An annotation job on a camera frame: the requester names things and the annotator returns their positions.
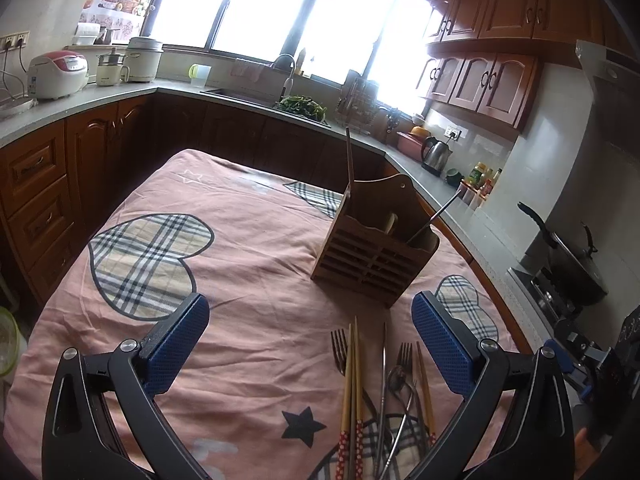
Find light wooden chopstick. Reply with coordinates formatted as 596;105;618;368
416;342;437;444

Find metal chopstick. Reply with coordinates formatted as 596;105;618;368
407;190;463;245

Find brown wooden chopstick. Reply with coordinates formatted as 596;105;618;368
345;127;355;196

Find person's right hand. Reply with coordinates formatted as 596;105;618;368
574;428;600;480

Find metal fork right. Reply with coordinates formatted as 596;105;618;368
397;342;426;446

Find metal spoon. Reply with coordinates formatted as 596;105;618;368
376;364;417;480

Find gas stove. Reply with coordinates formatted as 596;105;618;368
508;266;596;332

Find pink patterned tablecloth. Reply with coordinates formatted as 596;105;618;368
3;150;514;479

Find black wok with lid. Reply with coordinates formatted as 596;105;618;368
518;202;608;307

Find wooden utensil holder box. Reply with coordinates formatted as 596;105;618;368
311;174;439;308

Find stainless electric kettle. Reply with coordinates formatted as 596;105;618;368
421;136;452;177

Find pink plastic basin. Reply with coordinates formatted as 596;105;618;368
397;132;424;162

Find range hood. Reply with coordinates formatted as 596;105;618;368
575;40;640;160

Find dish drying rack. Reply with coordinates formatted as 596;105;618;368
335;70;380;129

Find green vegetables in sink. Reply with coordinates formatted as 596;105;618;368
276;96;326;122

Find small white electric pot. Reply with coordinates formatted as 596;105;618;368
96;49;130;87

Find pink dish cloth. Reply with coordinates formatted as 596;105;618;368
230;58;265;84

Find red white rice cooker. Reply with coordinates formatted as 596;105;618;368
27;50;89;100

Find chrome sink faucet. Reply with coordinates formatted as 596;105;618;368
271;52;296;100

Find green handled plastic jug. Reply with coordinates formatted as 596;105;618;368
188;64;210;88

